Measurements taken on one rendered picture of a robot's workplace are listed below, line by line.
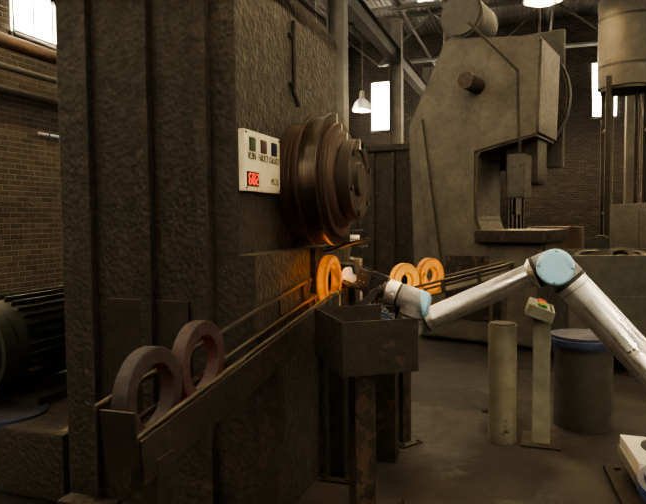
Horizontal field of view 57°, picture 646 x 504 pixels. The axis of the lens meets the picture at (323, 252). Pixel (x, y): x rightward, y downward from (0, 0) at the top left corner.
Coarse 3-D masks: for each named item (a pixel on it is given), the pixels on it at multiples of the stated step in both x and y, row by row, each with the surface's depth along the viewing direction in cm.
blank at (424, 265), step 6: (426, 258) 267; (432, 258) 266; (420, 264) 264; (426, 264) 264; (432, 264) 266; (438, 264) 269; (420, 270) 262; (426, 270) 264; (432, 270) 270; (438, 270) 269; (420, 276) 262; (426, 276) 264; (432, 276) 271; (438, 276) 269; (420, 282) 263; (426, 282) 265; (420, 288) 265; (438, 288) 269
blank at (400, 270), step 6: (402, 264) 256; (408, 264) 258; (396, 270) 254; (402, 270) 256; (408, 270) 258; (414, 270) 260; (390, 276) 255; (396, 276) 254; (402, 276) 256; (408, 276) 261; (414, 276) 260; (408, 282) 261; (414, 282) 260
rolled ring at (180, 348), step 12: (192, 324) 130; (204, 324) 132; (180, 336) 127; (192, 336) 127; (204, 336) 136; (216, 336) 137; (180, 348) 125; (192, 348) 127; (216, 348) 138; (180, 360) 124; (216, 360) 138; (204, 372) 138; (216, 372) 138; (192, 384) 128; (204, 384) 135
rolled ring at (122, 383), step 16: (144, 352) 112; (160, 352) 116; (128, 368) 109; (144, 368) 112; (160, 368) 120; (176, 368) 122; (128, 384) 107; (176, 384) 122; (112, 400) 108; (128, 400) 107; (160, 400) 121; (176, 400) 122; (160, 416) 119
